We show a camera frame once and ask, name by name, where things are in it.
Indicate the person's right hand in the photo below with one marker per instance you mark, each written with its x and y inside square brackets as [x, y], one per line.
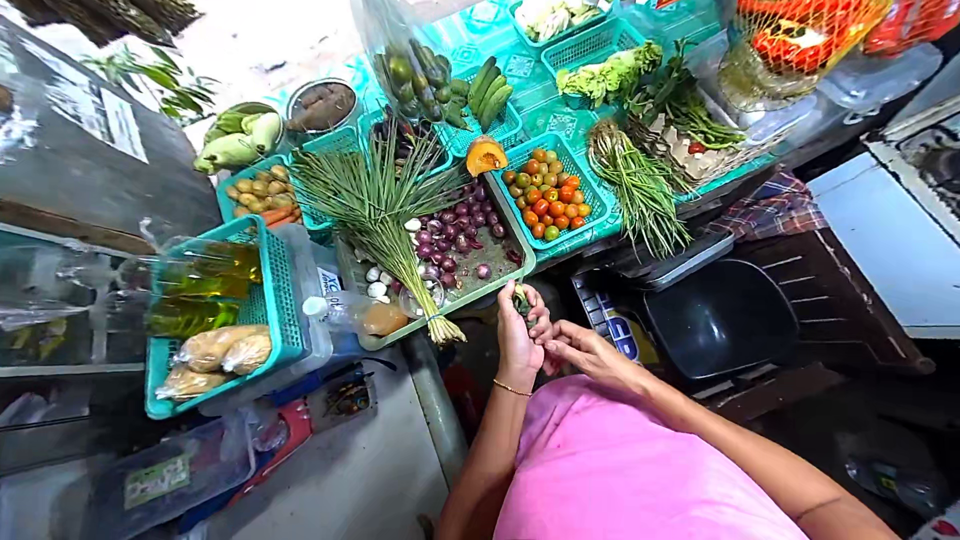
[596, 356]

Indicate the person's left hand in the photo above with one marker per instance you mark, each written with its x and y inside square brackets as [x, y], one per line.
[518, 351]

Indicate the person's left fingers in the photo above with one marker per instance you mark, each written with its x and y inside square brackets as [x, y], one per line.
[538, 315]

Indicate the person's left thumb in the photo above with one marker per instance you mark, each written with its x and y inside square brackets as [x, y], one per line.
[506, 302]

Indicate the person's right fingers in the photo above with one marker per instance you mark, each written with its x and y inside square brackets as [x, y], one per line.
[562, 341]

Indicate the small green yellow vegetable piece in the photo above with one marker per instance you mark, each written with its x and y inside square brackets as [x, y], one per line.
[520, 301]

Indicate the person's right forearm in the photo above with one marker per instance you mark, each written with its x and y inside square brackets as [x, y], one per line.
[742, 457]

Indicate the person's left forearm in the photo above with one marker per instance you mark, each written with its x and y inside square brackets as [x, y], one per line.
[493, 442]

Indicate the pale green shallow tray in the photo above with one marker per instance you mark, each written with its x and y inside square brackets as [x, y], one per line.
[480, 277]

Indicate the blue yellow printed pack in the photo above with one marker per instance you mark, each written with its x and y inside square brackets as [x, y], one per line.
[622, 326]

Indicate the small clear plastic cup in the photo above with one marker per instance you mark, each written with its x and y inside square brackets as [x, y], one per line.
[424, 296]

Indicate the pile of red onions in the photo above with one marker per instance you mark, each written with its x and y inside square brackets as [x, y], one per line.
[450, 230]

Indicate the pile of tomatoes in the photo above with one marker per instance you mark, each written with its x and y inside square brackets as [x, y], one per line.
[553, 193]

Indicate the clear jar with brown content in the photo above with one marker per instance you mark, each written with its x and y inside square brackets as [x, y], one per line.
[382, 319]

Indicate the pile of white garlic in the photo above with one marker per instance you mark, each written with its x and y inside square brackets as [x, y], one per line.
[376, 289]

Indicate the person's body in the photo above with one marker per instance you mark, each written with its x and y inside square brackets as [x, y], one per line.
[622, 472]

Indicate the bundle of long green stalks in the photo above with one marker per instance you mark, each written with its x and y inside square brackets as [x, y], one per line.
[386, 217]

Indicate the orange pumpkin wedge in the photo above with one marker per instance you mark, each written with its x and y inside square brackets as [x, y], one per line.
[486, 155]

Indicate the black plastic chair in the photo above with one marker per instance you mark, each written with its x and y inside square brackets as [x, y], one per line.
[720, 322]

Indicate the small tray with odds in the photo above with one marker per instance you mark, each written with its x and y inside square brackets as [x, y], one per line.
[351, 396]

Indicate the pile of dark eggplants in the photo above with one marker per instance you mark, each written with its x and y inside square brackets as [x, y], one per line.
[405, 146]

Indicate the clear plastic storage box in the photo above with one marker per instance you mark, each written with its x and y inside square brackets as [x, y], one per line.
[319, 289]

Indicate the teal patterned tablecloth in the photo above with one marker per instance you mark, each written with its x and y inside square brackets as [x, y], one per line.
[559, 105]

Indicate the pile of green cucumbers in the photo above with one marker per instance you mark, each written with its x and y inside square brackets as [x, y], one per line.
[491, 94]

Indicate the grey egg carton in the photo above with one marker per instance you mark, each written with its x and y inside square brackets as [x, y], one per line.
[675, 150]

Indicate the white counter table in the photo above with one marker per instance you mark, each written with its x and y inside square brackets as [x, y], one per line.
[375, 472]

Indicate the large teal basket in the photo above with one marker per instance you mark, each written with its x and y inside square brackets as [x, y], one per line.
[289, 337]

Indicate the small red tomato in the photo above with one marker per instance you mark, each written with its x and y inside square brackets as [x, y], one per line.
[696, 148]

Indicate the orange carrots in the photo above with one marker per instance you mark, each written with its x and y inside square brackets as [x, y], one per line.
[280, 217]

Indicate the plastic bag of green fruits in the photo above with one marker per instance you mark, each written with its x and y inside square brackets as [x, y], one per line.
[409, 71]

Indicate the plaid cloth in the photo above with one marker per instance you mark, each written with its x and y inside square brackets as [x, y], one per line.
[776, 210]

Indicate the light green leafy lettuce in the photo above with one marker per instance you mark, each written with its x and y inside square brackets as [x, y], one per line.
[611, 73]

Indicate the dark green leafy vegetables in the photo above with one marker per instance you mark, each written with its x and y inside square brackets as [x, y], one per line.
[686, 105]

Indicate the red plastic object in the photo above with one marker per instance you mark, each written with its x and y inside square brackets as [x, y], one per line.
[289, 442]

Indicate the wrapped brown pack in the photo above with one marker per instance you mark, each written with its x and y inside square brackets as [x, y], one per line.
[247, 354]
[214, 346]
[187, 382]

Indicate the pile of potatoes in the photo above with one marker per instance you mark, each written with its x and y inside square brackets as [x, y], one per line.
[262, 193]

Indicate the brown sweet potatoes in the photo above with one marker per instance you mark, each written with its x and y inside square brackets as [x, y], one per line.
[322, 107]

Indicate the dark wooden bench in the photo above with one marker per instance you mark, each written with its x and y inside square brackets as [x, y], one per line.
[840, 300]

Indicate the pile of whitish green vegetables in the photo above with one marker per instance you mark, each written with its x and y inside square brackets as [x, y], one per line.
[551, 16]

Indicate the round metal bowl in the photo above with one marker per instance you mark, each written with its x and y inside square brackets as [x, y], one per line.
[294, 101]

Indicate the bags of yellow oil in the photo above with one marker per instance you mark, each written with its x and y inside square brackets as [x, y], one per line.
[206, 289]

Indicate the pale green squashes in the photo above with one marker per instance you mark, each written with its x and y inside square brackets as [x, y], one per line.
[232, 142]

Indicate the clear plastic bottle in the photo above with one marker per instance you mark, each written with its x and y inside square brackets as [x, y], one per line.
[892, 480]

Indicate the orange net bag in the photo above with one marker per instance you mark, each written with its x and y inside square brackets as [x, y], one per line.
[787, 45]

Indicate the clear box with green label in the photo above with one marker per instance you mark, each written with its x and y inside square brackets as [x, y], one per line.
[180, 476]

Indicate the green leafy plant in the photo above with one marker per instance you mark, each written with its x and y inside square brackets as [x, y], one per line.
[161, 79]

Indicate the clear plastic container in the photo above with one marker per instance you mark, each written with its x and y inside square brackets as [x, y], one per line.
[881, 79]

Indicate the glass display case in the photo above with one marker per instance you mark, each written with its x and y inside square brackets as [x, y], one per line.
[75, 315]

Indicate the grey board panel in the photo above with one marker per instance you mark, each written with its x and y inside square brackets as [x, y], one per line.
[97, 150]

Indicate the red net bag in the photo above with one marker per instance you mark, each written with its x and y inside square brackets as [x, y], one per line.
[911, 26]

